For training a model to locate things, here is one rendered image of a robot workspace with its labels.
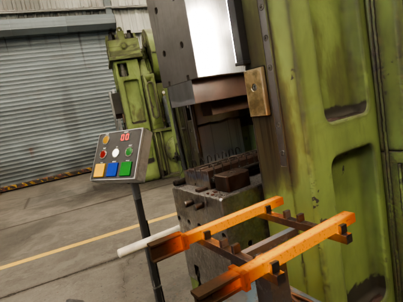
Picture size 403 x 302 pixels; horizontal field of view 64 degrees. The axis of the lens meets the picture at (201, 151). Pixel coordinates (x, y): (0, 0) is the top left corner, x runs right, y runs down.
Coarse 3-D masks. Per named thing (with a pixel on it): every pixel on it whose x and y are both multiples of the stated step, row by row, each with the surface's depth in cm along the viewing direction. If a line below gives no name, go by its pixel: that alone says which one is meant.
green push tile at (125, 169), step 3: (123, 162) 168; (126, 162) 167; (129, 162) 166; (132, 162) 166; (123, 165) 168; (126, 165) 166; (129, 165) 165; (123, 168) 167; (126, 168) 166; (129, 168) 164; (120, 171) 167; (123, 171) 166; (126, 171) 165; (129, 171) 164; (120, 174) 167; (123, 174) 165; (126, 174) 164; (129, 174) 163
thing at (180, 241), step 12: (264, 204) 93; (276, 204) 95; (228, 216) 88; (240, 216) 89; (252, 216) 91; (204, 228) 83; (216, 228) 84; (156, 240) 78; (168, 240) 77; (180, 240) 80; (192, 240) 81; (156, 252) 77; (168, 252) 78; (180, 252) 79
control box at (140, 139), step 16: (144, 128) 170; (112, 144) 178; (128, 144) 171; (144, 144) 169; (96, 160) 182; (112, 160) 174; (128, 160) 168; (144, 160) 168; (128, 176) 164; (144, 176) 168
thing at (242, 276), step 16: (320, 224) 73; (336, 224) 73; (288, 240) 68; (304, 240) 67; (320, 240) 70; (272, 256) 63; (288, 256) 64; (240, 272) 58; (256, 272) 60; (208, 288) 55; (224, 288) 57; (240, 288) 58
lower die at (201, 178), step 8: (232, 160) 145; (240, 160) 143; (248, 160) 144; (256, 160) 147; (192, 168) 145; (200, 168) 136; (208, 168) 137; (216, 168) 135; (224, 168) 137; (192, 176) 143; (200, 176) 138; (208, 176) 132; (192, 184) 145; (200, 184) 139; (208, 184) 134
